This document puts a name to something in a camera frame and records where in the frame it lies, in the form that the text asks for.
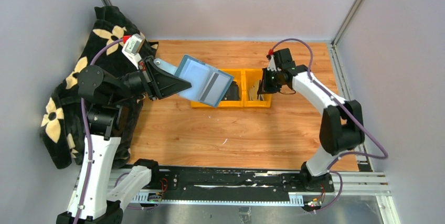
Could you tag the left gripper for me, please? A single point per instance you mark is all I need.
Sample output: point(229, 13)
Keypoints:
point(159, 82)

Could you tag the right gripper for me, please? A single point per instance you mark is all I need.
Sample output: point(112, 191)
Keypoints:
point(265, 88)

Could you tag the blue leather card holder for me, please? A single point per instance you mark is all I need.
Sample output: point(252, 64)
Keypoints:
point(197, 73)

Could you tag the white striped credit card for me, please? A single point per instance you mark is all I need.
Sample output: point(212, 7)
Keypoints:
point(215, 88)

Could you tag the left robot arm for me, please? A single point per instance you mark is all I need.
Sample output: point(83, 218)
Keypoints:
point(105, 116)

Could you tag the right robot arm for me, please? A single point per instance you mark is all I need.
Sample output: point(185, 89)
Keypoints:
point(339, 132)

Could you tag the cards in right bin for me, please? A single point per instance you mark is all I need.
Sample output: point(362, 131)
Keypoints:
point(253, 91)

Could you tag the black card in middle bin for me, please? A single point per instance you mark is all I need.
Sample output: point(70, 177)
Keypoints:
point(232, 94)

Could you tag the right yellow bin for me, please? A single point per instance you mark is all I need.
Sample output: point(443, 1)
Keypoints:
point(250, 75)

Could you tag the yellow bin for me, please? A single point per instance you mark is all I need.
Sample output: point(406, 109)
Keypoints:
point(196, 104)
point(237, 77)
point(250, 75)

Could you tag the middle yellow bin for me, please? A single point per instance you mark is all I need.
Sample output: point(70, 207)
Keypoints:
point(237, 77)

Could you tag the left yellow bin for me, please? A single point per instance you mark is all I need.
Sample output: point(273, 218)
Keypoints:
point(196, 104)

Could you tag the black floral blanket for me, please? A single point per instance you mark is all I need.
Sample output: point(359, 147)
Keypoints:
point(62, 127)

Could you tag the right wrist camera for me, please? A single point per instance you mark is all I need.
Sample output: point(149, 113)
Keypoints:
point(271, 65)

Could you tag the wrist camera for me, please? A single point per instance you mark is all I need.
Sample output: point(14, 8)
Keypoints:
point(271, 65)
point(132, 46)

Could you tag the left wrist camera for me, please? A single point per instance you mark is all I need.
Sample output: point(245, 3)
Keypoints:
point(132, 46)

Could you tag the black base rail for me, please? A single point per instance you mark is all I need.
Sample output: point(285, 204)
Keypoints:
point(231, 186)

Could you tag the right aluminium frame post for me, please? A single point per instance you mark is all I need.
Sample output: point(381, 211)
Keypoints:
point(346, 22)

